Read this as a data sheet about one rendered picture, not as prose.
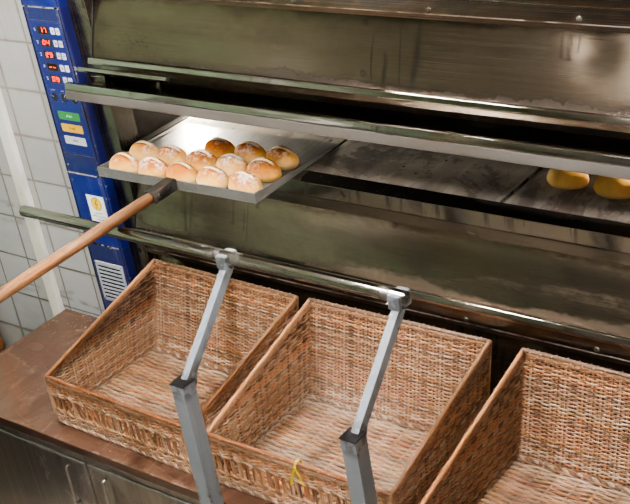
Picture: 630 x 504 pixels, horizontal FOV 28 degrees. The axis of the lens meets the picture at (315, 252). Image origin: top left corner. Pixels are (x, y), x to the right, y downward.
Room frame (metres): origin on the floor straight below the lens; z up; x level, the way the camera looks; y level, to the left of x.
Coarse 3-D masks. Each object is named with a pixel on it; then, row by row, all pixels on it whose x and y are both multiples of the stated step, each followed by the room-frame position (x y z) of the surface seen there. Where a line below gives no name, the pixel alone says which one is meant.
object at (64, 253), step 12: (132, 204) 2.86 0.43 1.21; (144, 204) 2.88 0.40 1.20; (120, 216) 2.81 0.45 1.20; (96, 228) 2.76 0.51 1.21; (108, 228) 2.78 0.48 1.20; (84, 240) 2.72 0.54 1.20; (60, 252) 2.66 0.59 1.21; (72, 252) 2.68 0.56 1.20; (36, 264) 2.62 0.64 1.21; (48, 264) 2.62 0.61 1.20; (24, 276) 2.57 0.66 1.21; (36, 276) 2.59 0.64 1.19; (0, 288) 2.53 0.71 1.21; (12, 288) 2.54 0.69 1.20; (0, 300) 2.51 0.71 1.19
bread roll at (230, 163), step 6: (222, 156) 3.01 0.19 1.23; (228, 156) 2.99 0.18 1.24; (234, 156) 2.99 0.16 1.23; (216, 162) 3.02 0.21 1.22; (222, 162) 2.99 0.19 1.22; (228, 162) 2.98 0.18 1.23; (234, 162) 2.97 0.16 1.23; (240, 162) 2.97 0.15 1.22; (246, 162) 2.99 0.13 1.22; (222, 168) 2.98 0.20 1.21; (228, 168) 2.97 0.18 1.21; (234, 168) 2.97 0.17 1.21; (240, 168) 2.96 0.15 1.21; (246, 168) 2.97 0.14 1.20; (228, 174) 2.97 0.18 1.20
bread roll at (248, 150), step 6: (240, 144) 3.07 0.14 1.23; (246, 144) 3.05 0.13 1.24; (252, 144) 3.05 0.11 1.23; (258, 144) 3.06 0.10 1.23; (234, 150) 3.08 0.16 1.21; (240, 150) 3.05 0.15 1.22; (246, 150) 3.04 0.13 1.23; (252, 150) 3.04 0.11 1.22; (258, 150) 3.03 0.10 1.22; (264, 150) 3.05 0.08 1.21; (240, 156) 3.04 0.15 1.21; (246, 156) 3.03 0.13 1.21; (252, 156) 3.03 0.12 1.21; (258, 156) 3.03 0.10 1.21; (264, 156) 3.03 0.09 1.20
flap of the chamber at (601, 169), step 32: (96, 96) 3.12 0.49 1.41; (192, 96) 3.03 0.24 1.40; (224, 96) 3.01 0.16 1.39; (256, 96) 2.98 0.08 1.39; (288, 128) 2.70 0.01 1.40; (320, 128) 2.64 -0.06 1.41; (448, 128) 2.53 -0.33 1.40; (480, 128) 2.52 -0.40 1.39; (512, 128) 2.50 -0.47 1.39; (512, 160) 2.31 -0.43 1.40; (544, 160) 2.26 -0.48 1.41; (576, 160) 2.22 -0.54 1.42
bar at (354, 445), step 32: (64, 224) 2.93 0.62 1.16; (96, 224) 2.86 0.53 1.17; (224, 256) 2.57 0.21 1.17; (224, 288) 2.55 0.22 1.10; (352, 288) 2.33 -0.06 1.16; (384, 288) 2.28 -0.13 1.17; (192, 352) 2.46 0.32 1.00; (384, 352) 2.20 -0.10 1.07; (192, 384) 2.42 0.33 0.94; (192, 416) 2.40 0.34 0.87; (192, 448) 2.40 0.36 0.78; (352, 448) 2.08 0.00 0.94; (352, 480) 2.09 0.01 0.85
